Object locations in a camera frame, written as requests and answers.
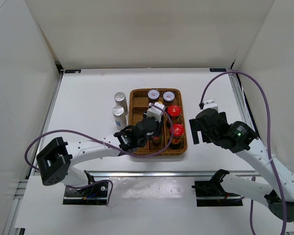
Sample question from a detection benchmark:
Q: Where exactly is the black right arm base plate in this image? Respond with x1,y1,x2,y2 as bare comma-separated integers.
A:
192,181,243,207

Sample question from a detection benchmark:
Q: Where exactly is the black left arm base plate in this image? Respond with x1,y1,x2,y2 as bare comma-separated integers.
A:
62,180,110,206

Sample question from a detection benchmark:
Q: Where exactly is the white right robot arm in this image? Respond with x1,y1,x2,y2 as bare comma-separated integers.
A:
189,108,294,222

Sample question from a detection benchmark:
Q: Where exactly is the silver-lid salt shaker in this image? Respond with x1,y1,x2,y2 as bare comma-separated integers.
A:
112,106,127,129
114,92,128,115

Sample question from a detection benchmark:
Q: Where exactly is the red-lid sauce jar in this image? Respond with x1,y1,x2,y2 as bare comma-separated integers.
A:
167,105,181,124
168,123,185,149

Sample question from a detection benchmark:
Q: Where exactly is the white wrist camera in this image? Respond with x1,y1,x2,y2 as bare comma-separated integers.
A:
199,99,218,112
143,102,165,123

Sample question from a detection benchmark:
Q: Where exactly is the brown wicker basket tray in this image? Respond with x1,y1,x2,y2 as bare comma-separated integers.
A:
128,88,188,156

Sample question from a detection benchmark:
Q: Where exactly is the white-lid spice jar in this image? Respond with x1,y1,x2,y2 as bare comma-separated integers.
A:
147,89,160,103
163,91,175,106

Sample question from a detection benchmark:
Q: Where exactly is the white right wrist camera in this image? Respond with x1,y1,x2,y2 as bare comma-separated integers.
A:
199,99,218,112

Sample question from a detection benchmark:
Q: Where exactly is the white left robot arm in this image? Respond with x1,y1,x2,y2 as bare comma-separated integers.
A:
37,117,159,196

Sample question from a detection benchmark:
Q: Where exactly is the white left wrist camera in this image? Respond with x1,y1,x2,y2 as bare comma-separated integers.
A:
143,102,165,123

